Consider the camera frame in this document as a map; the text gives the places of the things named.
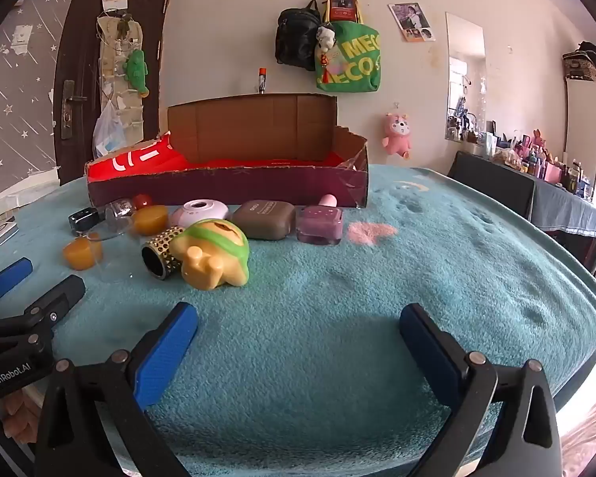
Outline teal blanket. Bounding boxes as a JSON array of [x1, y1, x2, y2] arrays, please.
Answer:
[[0, 164, 596, 477]]

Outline clear plastic cup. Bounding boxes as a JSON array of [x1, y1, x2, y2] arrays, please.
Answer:
[[85, 215, 135, 283]]

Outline brown earbud case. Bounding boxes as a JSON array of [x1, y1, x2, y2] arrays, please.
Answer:
[[232, 200, 297, 242]]

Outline black backpack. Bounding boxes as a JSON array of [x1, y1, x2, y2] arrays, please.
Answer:
[[275, 0, 323, 71]]

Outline table with blue cloth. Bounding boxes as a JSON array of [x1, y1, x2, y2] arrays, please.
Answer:
[[519, 169, 596, 239]]

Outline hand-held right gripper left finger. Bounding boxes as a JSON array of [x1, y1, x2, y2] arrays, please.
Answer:
[[34, 301, 199, 477]]

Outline person's left hand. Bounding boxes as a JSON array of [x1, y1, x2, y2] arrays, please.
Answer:
[[2, 390, 38, 443]]

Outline metal door handle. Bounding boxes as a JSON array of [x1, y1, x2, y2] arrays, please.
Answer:
[[61, 79, 87, 140]]

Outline dark nail polish bottle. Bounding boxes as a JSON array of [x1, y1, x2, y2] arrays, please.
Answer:
[[68, 207, 103, 237]]

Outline gold studded black ring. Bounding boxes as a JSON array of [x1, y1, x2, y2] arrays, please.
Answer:
[[141, 226, 187, 280]]

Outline wall mirror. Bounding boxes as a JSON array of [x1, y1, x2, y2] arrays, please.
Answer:
[[444, 12, 486, 144]]

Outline clear plastic bag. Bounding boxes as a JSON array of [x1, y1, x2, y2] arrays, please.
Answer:
[[92, 99, 130, 160]]

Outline photo wall poster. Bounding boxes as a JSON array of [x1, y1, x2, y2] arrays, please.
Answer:
[[388, 2, 436, 43]]

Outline glitter nail polish red cap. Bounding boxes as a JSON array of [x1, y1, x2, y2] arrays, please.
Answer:
[[104, 193, 154, 220]]

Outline cardboard box with red lining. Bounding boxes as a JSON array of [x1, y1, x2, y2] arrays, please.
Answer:
[[84, 93, 369, 209]]

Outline orange round jar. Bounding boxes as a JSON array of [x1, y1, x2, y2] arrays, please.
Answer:
[[132, 205, 170, 236]]

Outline green plush toy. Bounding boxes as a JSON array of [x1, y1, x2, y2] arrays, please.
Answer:
[[123, 50, 150, 97]]

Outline dark bags on wardrobe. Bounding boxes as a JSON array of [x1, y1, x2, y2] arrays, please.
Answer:
[[562, 41, 596, 95]]

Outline pink plush toy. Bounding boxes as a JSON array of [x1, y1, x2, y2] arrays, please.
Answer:
[[381, 112, 413, 160]]

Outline yellow green turtle toy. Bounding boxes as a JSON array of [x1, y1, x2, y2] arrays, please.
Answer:
[[170, 219, 252, 291]]

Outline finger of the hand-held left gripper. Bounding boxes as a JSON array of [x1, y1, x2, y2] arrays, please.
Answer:
[[0, 274, 87, 347], [0, 257, 34, 319]]

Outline pink round device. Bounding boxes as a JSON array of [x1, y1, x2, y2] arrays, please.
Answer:
[[168, 199, 232, 229]]

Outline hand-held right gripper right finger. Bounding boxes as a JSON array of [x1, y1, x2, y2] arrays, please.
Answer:
[[399, 303, 563, 477]]

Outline red tassel charm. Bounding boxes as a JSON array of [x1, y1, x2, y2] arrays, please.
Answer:
[[317, 52, 335, 85]]

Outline white plush keychain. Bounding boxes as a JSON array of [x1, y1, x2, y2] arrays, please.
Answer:
[[315, 24, 337, 53]]

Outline beige hanging organizer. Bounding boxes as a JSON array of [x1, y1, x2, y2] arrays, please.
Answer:
[[97, 12, 147, 147]]

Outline orange round sponge puff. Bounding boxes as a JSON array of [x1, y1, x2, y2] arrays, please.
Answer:
[[62, 236, 103, 271]]

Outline purple nail polish pink cap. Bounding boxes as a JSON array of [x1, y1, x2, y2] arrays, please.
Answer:
[[296, 195, 343, 246]]

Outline white wardrobe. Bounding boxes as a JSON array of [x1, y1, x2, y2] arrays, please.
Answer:
[[563, 77, 596, 200]]

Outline green tote bag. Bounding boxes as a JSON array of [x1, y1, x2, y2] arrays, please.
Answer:
[[315, 0, 381, 93]]

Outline dark brown door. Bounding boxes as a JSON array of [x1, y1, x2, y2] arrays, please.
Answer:
[[54, 0, 174, 187]]

